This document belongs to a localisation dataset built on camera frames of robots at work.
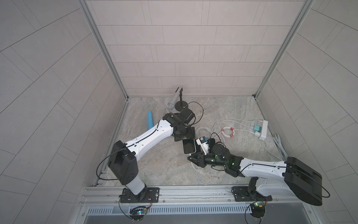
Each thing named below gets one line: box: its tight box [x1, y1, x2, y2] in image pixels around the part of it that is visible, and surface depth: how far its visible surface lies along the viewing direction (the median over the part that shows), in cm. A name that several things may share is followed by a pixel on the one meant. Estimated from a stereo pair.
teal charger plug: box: [253, 125, 262, 133], surface depth 97 cm
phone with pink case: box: [181, 138, 197, 155], surface depth 76 cm
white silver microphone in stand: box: [164, 85, 183, 114], surface depth 91 cm
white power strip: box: [259, 119, 269, 141], surface depth 93 cm
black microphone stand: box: [174, 87, 189, 112], surface depth 111 cm
